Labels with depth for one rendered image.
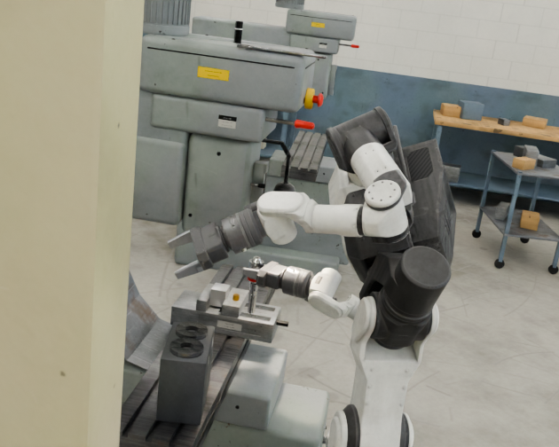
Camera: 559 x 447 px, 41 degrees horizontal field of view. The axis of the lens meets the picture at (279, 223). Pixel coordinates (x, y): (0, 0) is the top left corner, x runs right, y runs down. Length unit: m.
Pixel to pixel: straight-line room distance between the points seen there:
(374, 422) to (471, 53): 7.09
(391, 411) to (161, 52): 1.14
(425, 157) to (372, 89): 6.81
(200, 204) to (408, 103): 6.64
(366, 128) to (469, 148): 7.05
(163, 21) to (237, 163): 0.45
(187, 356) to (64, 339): 1.51
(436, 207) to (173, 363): 0.77
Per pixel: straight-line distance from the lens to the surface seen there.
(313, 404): 2.57
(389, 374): 1.84
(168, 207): 2.23
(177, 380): 1.98
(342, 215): 1.61
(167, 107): 2.16
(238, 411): 2.38
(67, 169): 0.42
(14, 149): 0.43
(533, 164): 6.46
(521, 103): 8.80
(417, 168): 1.89
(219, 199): 2.19
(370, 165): 1.69
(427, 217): 1.79
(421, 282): 1.59
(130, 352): 2.46
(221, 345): 2.44
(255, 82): 2.07
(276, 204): 1.65
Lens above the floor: 2.08
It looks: 18 degrees down
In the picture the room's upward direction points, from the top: 7 degrees clockwise
